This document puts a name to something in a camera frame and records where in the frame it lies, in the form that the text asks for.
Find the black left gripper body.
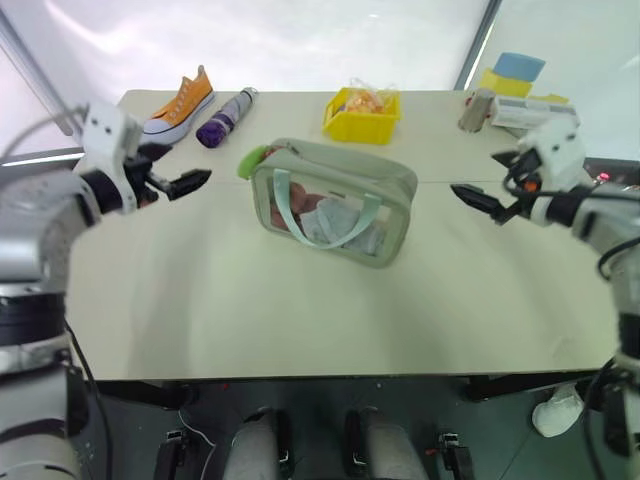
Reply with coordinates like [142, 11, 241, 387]
[123, 150, 174, 205]

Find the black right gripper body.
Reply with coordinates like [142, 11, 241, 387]
[501, 148, 545, 226]

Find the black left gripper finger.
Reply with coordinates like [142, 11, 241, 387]
[167, 169, 213, 203]
[137, 142, 174, 162]

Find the green clear toiletry bag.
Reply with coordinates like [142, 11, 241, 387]
[249, 138, 419, 270]

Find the orange canvas sneaker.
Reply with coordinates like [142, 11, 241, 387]
[139, 65, 218, 143]

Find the white flat carton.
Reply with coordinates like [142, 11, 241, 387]
[489, 96, 581, 130]

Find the grey cylindrical bottle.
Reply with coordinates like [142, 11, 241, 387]
[458, 87, 497, 133]

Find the green zipper pull tab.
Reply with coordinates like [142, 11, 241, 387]
[237, 146, 270, 180]

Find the purple grey folded umbrella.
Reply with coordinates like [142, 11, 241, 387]
[195, 86, 259, 149]

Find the dark device with red light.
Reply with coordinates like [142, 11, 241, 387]
[583, 157, 640, 190]

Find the blue foam block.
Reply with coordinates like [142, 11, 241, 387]
[493, 51, 547, 83]

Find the yellow plastic bin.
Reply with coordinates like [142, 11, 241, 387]
[321, 87, 404, 147]

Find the clear bag of orange snacks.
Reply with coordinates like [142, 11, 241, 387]
[337, 77, 400, 117]

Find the white shoe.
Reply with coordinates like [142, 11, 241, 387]
[531, 383, 585, 439]

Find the grey rounded robot leg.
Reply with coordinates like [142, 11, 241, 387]
[344, 406, 432, 480]
[225, 406, 292, 480]

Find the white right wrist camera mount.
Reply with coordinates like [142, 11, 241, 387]
[516, 116, 587, 194]

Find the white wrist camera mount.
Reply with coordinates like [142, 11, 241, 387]
[516, 116, 587, 194]
[79, 101, 145, 216]

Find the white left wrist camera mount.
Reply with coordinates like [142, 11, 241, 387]
[79, 101, 145, 216]

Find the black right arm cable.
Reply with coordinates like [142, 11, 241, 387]
[581, 238, 640, 480]

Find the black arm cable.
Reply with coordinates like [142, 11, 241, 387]
[62, 319, 115, 480]
[581, 238, 640, 480]

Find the grey cable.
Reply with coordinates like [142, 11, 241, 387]
[0, 105, 87, 162]

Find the black table frame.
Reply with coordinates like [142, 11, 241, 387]
[97, 372, 601, 411]

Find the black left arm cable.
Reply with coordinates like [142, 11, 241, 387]
[62, 319, 115, 480]

